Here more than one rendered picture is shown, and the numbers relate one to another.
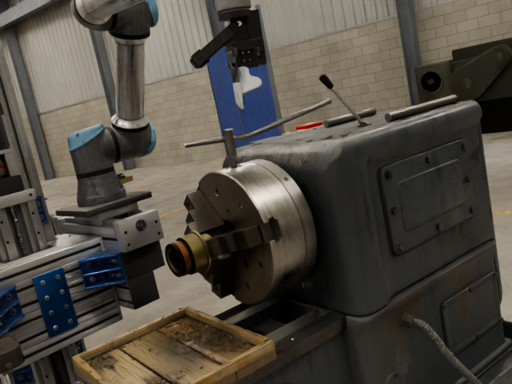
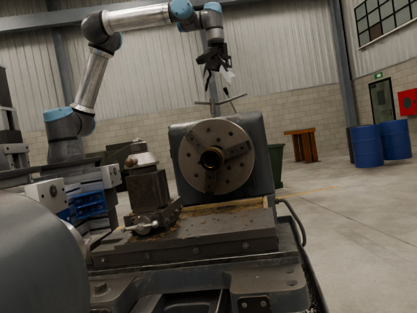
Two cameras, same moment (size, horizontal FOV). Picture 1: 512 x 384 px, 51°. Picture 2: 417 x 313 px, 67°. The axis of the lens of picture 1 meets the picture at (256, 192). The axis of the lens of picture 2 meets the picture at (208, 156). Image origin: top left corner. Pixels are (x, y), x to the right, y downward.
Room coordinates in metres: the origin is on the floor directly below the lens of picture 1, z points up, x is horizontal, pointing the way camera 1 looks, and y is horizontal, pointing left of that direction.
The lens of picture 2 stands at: (0.29, 1.02, 1.15)
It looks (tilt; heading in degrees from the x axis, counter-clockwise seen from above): 3 degrees down; 315
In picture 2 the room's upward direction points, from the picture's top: 10 degrees counter-clockwise
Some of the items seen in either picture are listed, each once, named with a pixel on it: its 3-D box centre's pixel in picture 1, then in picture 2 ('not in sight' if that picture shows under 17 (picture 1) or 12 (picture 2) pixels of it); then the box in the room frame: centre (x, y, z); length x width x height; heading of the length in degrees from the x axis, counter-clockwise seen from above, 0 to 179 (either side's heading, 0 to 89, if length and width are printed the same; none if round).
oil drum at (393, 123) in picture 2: not in sight; (395, 139); (2.35, -7.25, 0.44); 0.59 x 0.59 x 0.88
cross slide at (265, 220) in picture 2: not in sight; (180, 236); (0.85, 0.58, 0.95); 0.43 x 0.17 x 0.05; 35
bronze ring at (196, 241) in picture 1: (192, 253); (211, 159); (1.12, 0.16, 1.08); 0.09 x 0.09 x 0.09; 35
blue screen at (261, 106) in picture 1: (241, 115); not in sight; (8.05, -0.02, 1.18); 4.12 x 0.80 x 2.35; 11
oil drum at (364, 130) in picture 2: not in sight; (366, 146); (2.70, -6.37, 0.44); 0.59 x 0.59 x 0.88
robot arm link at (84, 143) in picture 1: (91, 148); (60, 122); (1.67, 0.47, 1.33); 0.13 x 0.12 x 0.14; 125
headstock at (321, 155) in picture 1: (360, 194); (224, 154); (1.45, -0.28, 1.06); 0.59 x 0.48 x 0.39; 125
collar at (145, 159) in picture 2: not in sight; (141, 159); (0.91, 0.61, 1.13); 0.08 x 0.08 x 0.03
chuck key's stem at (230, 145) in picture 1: (232, 155); (213, 112); (1.19, 0.04, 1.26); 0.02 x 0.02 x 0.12
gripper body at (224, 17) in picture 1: (242, 41); (218, 56); (1.18, -0.04, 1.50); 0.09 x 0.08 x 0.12; 88
